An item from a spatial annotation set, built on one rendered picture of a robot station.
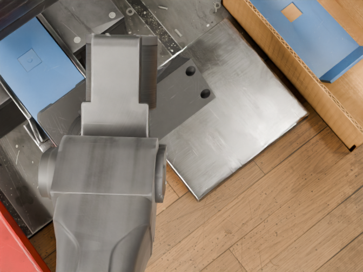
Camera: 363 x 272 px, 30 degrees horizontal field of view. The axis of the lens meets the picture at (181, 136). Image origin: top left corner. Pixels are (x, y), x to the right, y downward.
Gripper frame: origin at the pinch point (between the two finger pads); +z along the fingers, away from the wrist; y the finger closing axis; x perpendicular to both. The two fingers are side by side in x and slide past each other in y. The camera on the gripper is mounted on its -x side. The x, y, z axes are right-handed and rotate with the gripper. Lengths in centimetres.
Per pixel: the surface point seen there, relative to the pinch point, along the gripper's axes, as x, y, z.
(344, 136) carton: -24.0, -19.8, -2.2
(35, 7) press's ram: -2.9, 12.7, -5.5
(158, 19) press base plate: -16.8, 1.7, 13.4
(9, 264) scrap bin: 15.6, -9.8, 6.2
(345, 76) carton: -29.8, -15.7, 2.0
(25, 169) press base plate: 7.8, -2.9, 10.9
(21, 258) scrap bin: 14.1, -10.0, 6.1
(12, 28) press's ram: 0.0, 12.3, -4.8
